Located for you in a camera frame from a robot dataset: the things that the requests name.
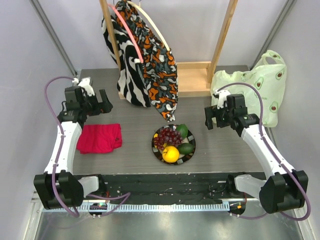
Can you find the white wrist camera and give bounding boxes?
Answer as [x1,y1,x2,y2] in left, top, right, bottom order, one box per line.
[211,89,231,109]
[72,77,96,97]

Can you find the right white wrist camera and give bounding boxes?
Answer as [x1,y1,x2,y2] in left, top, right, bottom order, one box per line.
[211,89,231,109]

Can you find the yellow fake lemon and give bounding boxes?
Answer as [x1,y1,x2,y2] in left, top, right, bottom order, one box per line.
[162,146,180,163]

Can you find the dark red fake grapes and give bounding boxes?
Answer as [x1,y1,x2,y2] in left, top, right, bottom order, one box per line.
[156,127,183,148]

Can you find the red cloth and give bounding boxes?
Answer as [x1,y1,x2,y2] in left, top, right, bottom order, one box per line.
[76,123,123,154]

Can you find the purple cable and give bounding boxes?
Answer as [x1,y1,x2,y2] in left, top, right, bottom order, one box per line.
[217,82,312,221]
[44,76,131,218]

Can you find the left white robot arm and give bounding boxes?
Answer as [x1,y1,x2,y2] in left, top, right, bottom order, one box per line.
[33,86,113,210]

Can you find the yellow fake pear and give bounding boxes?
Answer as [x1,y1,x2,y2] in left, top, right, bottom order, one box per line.
[153,133,167,151]

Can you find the beige plate with dark rim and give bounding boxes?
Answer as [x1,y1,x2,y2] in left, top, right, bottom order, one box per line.
[151,124,196,165]

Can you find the green fake avocado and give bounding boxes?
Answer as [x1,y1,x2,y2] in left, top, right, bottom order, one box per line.
[177,142,195,155]
[175,124,189,140]

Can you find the wooden clothes rack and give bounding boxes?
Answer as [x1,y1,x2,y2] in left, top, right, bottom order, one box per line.
[99,0,238,97]

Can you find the zebra print garment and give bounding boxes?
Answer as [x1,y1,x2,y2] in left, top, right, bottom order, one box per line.
[111,16,151,108]

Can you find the pink clothes hanger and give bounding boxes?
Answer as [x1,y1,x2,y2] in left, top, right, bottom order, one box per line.
[107,3,144,64]

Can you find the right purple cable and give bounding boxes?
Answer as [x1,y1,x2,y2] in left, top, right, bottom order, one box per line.
[217,82,312,221]

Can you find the orange grey camouflage garment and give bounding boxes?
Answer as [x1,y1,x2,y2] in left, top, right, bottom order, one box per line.
[115,0,178,122]

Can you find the white slotted cable duct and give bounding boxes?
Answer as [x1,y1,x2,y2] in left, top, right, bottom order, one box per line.
[74,202,231,213]

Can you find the cream clothes hanger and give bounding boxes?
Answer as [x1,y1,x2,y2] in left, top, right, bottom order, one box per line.
[127,0,171,52]

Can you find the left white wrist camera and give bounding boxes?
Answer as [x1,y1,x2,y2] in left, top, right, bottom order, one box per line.
[72,77,96,97]

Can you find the pale green plastic bag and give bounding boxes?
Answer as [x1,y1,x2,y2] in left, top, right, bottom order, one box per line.
[210,50,287,128]

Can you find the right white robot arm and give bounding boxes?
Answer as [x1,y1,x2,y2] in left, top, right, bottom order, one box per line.
[204,90,309,214]

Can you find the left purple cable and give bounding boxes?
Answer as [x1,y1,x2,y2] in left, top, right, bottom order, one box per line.
[44,76,131,218]

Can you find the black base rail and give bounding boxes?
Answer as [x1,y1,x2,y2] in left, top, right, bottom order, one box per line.
[93,173,252,205]

